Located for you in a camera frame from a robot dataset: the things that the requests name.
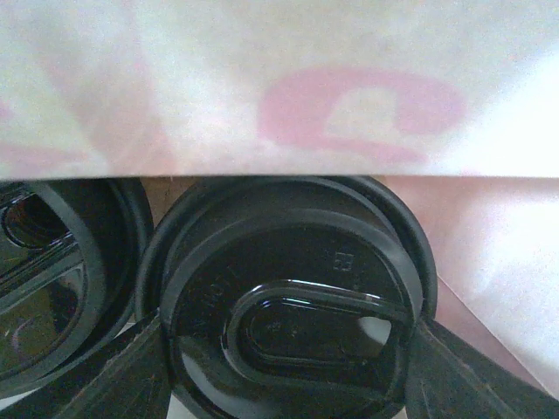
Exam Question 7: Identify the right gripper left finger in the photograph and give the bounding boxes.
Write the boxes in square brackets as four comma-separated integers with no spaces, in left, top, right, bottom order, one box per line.
[1,312,170,418]

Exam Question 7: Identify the pink cakes paper bag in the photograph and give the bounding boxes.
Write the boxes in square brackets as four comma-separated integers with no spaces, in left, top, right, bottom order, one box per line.
[1,1,558,394]

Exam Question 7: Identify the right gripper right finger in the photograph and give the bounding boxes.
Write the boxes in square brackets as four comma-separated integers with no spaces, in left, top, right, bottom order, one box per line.
[405,320,558,418]

